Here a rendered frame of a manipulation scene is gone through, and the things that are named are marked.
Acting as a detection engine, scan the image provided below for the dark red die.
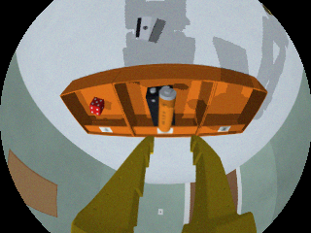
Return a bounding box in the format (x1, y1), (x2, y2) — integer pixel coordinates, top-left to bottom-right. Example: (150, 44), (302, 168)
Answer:
(89, 97), (104, 116)

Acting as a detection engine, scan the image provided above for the orange battery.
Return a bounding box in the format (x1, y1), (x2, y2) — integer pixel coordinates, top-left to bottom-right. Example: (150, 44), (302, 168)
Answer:
(158, 87), (177, 132)

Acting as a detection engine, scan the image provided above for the black 9v battery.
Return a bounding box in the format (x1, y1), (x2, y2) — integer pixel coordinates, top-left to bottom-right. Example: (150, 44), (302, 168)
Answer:
(146, 85), (175, 126)

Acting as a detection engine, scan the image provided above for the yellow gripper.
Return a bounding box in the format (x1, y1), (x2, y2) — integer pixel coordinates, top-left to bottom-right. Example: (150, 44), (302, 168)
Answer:
(71, 135), (257, 233)

